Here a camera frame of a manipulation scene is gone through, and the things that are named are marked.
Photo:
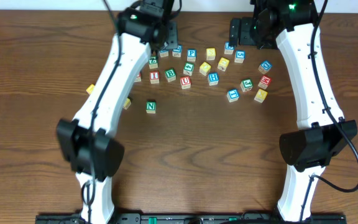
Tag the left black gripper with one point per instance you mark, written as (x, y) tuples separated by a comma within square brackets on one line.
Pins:
[(171, 38)]

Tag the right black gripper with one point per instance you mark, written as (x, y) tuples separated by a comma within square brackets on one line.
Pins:
[(239, 32)]

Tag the green N block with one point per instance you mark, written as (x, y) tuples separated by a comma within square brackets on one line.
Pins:
[(151, 107)]

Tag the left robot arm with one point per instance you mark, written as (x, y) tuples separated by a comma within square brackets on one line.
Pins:
[(88, 140)]

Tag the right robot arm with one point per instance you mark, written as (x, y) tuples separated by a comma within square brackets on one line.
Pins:
[(292, 27)]

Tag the blue L block rotated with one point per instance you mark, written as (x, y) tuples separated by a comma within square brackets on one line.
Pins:
[(177, 51)]

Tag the blue L block upright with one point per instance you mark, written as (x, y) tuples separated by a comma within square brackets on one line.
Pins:
[(164, 53)]

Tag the blue P block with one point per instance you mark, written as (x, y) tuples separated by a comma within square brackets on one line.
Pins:
[(191, 55)]

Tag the blue D block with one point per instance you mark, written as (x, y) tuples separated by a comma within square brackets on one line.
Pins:
[(228, 50)]

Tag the green Z block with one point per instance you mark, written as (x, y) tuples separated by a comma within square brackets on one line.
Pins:
[(153, 62)]

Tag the blue 5 block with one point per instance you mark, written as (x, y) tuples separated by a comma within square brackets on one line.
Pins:
[(240, 56)]

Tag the green B block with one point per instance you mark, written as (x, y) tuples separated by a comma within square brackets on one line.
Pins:
[(170, 75)]

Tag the yellow S block right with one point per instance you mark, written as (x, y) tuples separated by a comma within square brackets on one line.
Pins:
[(210, 54)]

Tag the yellow G block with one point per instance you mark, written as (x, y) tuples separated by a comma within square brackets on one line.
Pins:
[(223, 64)]

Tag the red I block upright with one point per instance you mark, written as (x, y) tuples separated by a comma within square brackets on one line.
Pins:
[(154, 77)]

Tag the yellow O block centre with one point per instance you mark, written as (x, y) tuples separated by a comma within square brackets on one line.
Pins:
[(205, 68)]

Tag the yellow o block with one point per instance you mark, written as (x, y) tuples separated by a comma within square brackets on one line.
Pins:
[(205, 68), (127, 103)]

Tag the red U block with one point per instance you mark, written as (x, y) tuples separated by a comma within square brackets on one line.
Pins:
[(185, 82)]

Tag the blue Q block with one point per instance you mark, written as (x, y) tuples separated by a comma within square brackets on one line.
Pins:
[(264, 67)]

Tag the red I block sideways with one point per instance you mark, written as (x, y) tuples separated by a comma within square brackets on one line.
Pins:
[(138, 78)]

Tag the blue H block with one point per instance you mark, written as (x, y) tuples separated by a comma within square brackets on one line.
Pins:
[(213, 79)]

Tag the green J block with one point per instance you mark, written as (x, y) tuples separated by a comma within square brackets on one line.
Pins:
[(246, 85)]

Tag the red M block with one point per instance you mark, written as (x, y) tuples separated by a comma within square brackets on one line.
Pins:
[(264, 82)]

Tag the blue I block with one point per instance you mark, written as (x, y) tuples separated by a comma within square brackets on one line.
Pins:
[(232, 95)]

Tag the yellow X block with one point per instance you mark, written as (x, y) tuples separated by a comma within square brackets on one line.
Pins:
[(260, 96)]

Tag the yellow O block left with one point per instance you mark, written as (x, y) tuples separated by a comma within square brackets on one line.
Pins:
[(127, 103)]

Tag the yellow K block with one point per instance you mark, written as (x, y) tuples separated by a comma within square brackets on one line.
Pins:
[(90, 89)]

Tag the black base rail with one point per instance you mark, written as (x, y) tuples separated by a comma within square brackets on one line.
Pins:
[(136, 218)]

